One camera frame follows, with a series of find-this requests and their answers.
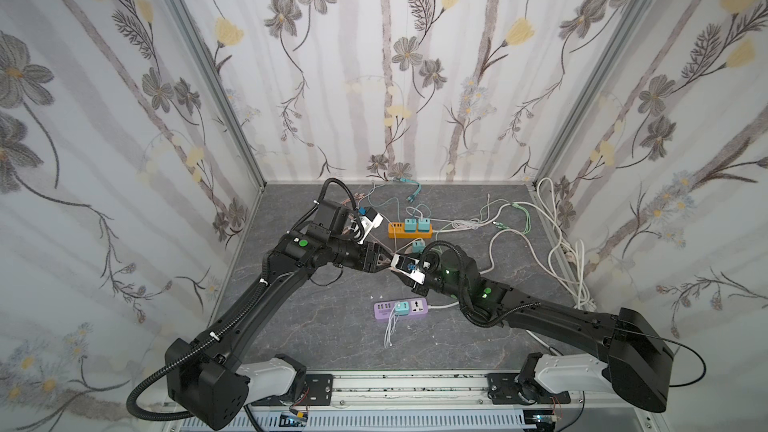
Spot teal charging cable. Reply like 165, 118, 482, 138
359, 178, 424, 220

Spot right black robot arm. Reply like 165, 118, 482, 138
413, 241, 675, 413

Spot white USB cable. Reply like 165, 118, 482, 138
434, 193, 493, 233

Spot light green charging cable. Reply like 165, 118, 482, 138
428, 200, 535, 253

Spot orange power strip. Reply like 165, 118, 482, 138
387, 222, 434, 239

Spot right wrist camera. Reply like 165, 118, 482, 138
389, 254, 425, 285

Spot purple power strip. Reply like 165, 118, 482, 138
372, 298, 429, 321

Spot white power strip cords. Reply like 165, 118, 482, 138
428, 177, 601, 355

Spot teal charger adapter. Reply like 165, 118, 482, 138
403, 218, 418, 233
393, 301, 410, 317
417, 218, 432, 233
411, 238, 426, 253

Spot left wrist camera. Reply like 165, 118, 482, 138
354, 207, 383, 243

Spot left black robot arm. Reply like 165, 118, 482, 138
126, 178, 390, 430

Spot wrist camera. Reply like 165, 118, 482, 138
389, 254, 425, 285
354, 207, 383, 243

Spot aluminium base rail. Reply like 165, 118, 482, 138
224, 370, 666, 431

